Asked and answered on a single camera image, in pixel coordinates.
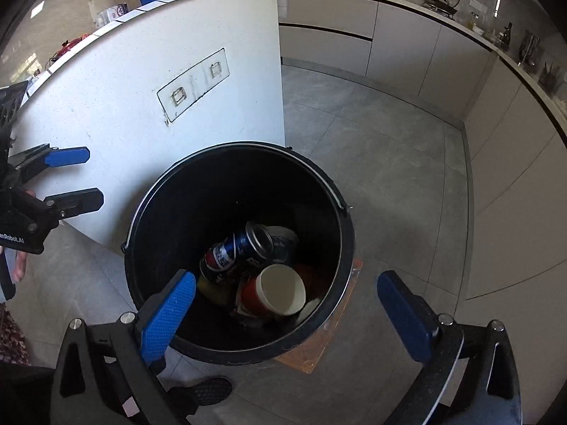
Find blue soda can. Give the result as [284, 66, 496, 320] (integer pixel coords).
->
[199, 222, 274, 284]

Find person's black shoe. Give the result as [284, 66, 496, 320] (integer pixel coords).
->
[168, 376, 233, 417]

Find person's patterned clothing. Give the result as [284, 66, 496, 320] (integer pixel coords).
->
[0, 303, 32, 366]

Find wooden board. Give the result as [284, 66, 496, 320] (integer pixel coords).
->
[275, 257, 364, 375]

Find knife holder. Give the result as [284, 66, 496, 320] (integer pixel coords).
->
[538, 63, 561, 94]

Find lower kitchen cabinets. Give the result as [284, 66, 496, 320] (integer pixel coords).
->
[278, 0, 567, 302]

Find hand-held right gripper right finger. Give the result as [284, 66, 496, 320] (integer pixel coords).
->
[376, 270, 523, 425]

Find yellow sponge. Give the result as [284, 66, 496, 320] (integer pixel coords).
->
[197, 274, 233, 307]

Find black plastic bucket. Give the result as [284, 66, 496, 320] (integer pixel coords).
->
[122, 142, 356, 366]

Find white kitchen island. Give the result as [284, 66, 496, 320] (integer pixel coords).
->
[9, 0, 286, 249]

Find red paper cup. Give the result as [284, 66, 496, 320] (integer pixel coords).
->
[239, 264, 307, 322]

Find socket panel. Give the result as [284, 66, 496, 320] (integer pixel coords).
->
[157, 48, 231, 125]

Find red white snack wrapper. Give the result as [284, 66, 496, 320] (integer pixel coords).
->
[294, 263, 331, 295]

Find person's left hand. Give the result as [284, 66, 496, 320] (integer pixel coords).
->
[12, 248, 30, 283]

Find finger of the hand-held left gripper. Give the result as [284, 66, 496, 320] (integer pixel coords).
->
[27, 188, 105, 231]
[9, 144, 90, 182]

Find utensil rack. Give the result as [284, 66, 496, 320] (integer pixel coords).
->
[516, 30, 541, 65]

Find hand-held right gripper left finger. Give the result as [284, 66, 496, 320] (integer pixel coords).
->
[51, 269, 198, 425]

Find blue white milk carton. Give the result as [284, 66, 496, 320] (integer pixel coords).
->
[104, 2, 130, 23]

